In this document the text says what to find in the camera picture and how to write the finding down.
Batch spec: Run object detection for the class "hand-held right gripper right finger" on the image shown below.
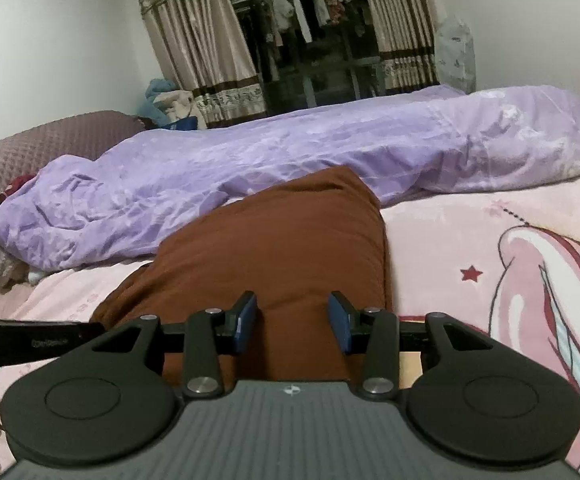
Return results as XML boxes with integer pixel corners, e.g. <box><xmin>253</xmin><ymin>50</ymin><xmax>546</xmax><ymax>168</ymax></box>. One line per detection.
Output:
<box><xmin>327</xmin><ymin>291</ymin><xmax>496</xmax><ymax>401</ymax></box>

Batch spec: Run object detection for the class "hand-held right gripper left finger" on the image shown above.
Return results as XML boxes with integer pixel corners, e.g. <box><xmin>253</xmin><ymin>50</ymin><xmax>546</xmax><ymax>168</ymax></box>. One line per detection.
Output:
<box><xmin>92</xmin><ymin>290</ymin><xmax>259</xmax><ymax>401</ymax></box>

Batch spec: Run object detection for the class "brown garment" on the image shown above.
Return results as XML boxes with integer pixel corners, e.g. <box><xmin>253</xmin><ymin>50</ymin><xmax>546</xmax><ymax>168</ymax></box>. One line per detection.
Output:
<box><xmin>91</xmin><ymin>165</ymin><xmax>391</xmax><ymax>385</ymax></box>

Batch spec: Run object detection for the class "row of hanging clothes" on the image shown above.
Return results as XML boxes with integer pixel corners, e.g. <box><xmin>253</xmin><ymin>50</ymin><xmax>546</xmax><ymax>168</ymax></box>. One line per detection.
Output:
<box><xmin>242</xmin><ymin>0</ymin><xmax>377</xmax><ymax>50</ymax></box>

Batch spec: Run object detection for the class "grey crumpled cloth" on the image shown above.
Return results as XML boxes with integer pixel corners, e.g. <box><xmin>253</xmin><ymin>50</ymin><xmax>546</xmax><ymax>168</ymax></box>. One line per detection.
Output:
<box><xmin>0</xmin><ymin>237</ymin><xmax>47</xmax><ymax>288</ymax></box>

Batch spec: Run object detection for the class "pink printed bed sheet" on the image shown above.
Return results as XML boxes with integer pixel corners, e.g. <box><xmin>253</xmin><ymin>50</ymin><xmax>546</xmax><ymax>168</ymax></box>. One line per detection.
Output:
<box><xmin>0</xmin><ymin>170</ymin><xmax>580</xmax><ymax>480</ymax></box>

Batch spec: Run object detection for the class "dark red cloth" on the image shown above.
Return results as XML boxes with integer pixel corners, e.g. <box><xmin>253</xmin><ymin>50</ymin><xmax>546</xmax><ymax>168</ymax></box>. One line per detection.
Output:
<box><xmin>0</xmin><ymin>174</ymin><xmax>37</xmax><ymax>222</ymax></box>

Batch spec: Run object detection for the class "purple duvet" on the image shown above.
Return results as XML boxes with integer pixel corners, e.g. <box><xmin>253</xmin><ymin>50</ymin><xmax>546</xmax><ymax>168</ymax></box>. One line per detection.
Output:
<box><xmin>0</xmin><ymin>83</ymin><xmax>580</xmax><ymax>270</ymax></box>

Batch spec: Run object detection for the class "mauve quilted headboard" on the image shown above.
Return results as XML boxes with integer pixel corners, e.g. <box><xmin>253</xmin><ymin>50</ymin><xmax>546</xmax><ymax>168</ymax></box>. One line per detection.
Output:
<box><xmin>0</xmin><ymin>110</ymin><xmax>147</xmax><ymax>261</ymax></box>

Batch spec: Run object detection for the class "dark window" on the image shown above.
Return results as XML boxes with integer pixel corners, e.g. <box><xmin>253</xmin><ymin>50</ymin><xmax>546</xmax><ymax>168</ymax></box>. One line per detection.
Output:
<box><xmin>216</xmin><ymin>0</ymin><xmax>387</xmax><ymax>117</ymax></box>

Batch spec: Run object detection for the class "light blue plush cloth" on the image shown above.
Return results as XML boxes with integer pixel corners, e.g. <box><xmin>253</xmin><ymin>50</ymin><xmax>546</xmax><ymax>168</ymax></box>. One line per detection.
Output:
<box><xmin>136</xmin><ymin>78</ymin><xmax>179</xmax><ymax>127</ymax></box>

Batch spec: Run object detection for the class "beige curtain with brown trim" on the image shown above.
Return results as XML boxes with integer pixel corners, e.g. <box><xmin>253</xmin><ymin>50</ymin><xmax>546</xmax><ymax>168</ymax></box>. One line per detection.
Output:
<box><xmin>356</xmin><ymin>0</ymin><xmax>441</xmax><ymax>97</ymax></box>
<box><xmin>133</xmin><ymin>0</ymin><xmax>269</xmax><ymax>129</ymax></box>

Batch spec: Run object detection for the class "white covered standing fan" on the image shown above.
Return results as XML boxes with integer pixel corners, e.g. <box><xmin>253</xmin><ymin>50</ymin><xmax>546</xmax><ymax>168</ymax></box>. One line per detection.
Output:
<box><xmin>434</xmin><ymin>16</ymin><xmax>477</xmax><ymax>94</ymax></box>

